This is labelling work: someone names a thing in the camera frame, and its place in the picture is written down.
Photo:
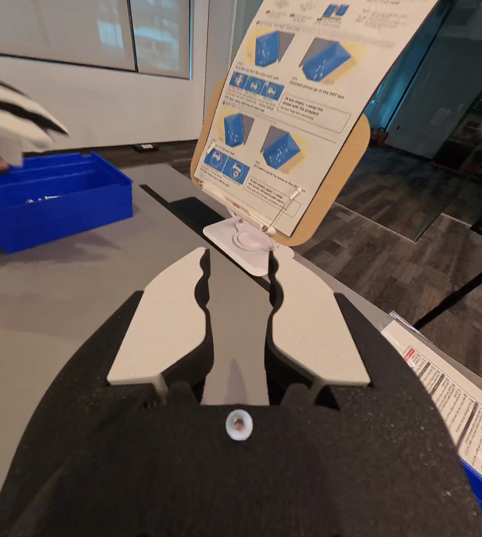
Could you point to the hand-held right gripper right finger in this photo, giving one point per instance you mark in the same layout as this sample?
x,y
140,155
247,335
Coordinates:
x,y
316,335

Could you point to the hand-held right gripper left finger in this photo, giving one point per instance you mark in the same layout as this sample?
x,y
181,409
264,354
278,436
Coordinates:
x,y
161,331

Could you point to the large glass window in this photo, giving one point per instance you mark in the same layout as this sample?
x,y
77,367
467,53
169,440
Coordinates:
x,y
77,33

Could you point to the laminated instruction sheet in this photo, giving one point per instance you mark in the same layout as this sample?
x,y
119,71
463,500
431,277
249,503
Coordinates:
x,y
455,398

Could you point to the dark red bag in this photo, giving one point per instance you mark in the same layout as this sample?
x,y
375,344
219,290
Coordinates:
x,y
377,136

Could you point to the printed instruction poster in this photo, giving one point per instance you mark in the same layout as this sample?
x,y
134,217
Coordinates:
x,y
308,105

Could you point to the glass office door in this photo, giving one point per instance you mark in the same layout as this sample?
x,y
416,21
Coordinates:
x,y
455,126

